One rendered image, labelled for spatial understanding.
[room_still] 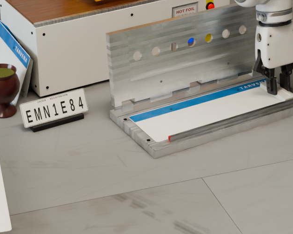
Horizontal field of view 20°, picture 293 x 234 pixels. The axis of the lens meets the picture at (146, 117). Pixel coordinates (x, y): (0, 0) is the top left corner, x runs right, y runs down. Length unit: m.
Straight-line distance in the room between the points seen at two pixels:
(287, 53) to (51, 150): 0.59
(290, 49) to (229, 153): 0.31
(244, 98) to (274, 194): 0.37
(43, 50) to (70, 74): 0.10
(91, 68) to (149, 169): 0.40
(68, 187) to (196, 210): 0.27
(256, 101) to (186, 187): 0.37
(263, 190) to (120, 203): 0.29
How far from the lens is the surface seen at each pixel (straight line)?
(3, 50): 2.16
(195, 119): 1.93
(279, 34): 1.98
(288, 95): 2.03
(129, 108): 1.96
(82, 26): 2.04
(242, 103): 2.01
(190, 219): 1.65
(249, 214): 1.67
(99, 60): 2.10
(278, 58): 1.99
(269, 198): 1.72
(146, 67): 1.96
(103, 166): 1.80
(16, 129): 1.95
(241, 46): 2.10
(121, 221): 1.64
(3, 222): 1.51
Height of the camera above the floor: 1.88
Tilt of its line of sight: 30 degrees down
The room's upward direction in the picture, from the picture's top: straight up
